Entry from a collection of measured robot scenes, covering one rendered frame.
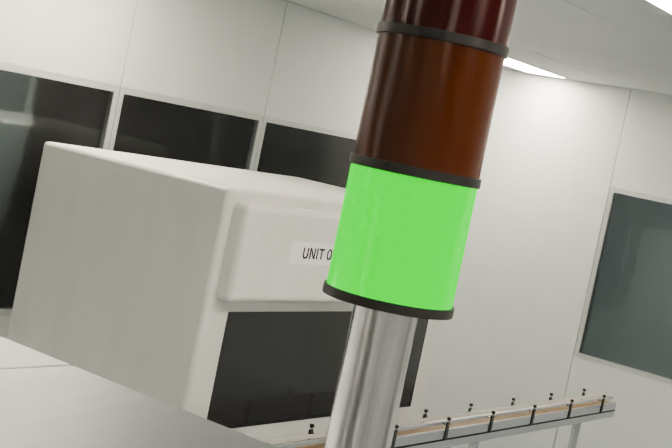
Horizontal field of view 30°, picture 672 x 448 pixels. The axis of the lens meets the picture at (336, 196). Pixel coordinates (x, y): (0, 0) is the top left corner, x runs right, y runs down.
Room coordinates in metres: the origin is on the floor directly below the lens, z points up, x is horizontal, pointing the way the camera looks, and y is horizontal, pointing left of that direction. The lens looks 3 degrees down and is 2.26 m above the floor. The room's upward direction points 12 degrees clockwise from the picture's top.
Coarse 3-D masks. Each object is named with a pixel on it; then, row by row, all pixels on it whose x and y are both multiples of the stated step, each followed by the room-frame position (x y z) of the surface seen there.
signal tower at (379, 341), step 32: (416, 32) 0.45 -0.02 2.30; (448, 32) 0.45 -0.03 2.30; (352, 160) 0.47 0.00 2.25; (384, 160) 0.45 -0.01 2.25; (352, 320) 0.47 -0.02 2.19; (384, 320) 0.46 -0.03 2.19; (416, 320) 0.47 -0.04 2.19; (352, 352) 0.47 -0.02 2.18; (384, 352) 0.46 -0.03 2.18; (352, 384) 0.47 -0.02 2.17; (384, 384) 0.46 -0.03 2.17; (352, 416) 0.46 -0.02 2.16; (384, 416) 0.47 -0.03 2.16
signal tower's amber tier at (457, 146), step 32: (384, 32) 0.47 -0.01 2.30; (384, 64) 0.46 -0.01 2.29; (416, 64) 0.45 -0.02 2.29; (448, 64) 0.45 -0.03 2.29; (480, 64) 0.46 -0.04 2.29; (384, 96) 0.46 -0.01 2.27; (416, 96) 0.45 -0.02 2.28; (448, 96) 0.45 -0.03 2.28; (480, 96) 0.46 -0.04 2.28; (384, 128) 0.46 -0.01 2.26; (416, 128) 0.45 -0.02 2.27; (448, 128) 0.45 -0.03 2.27; (480, 128) 0.46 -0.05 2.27; (416, 160) 0.45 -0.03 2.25; (448, 160) 0.45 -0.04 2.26; (480, 160) 0.47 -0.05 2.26
